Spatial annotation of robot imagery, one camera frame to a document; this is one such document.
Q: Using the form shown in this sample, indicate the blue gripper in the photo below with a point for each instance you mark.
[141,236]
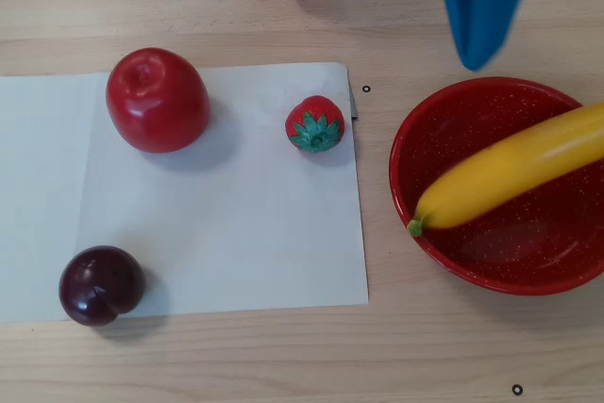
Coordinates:
[477,11]

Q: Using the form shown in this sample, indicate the yellow toy banana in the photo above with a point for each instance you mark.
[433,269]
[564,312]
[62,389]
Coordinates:
[509,172]

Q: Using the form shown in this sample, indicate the red speckled enamel bowl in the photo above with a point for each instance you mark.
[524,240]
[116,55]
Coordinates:
[519,252]

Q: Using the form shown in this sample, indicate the red toy strawberry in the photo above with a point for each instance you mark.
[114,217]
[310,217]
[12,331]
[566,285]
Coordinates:
[315,124]

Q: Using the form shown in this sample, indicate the white paper sheet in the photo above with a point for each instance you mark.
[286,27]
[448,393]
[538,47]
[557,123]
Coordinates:
[236,233]

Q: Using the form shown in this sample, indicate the red toy apple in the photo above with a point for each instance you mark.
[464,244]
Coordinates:
[158,101]

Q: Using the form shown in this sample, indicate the dark purple toy plum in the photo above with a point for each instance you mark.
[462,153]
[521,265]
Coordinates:
[101,287]

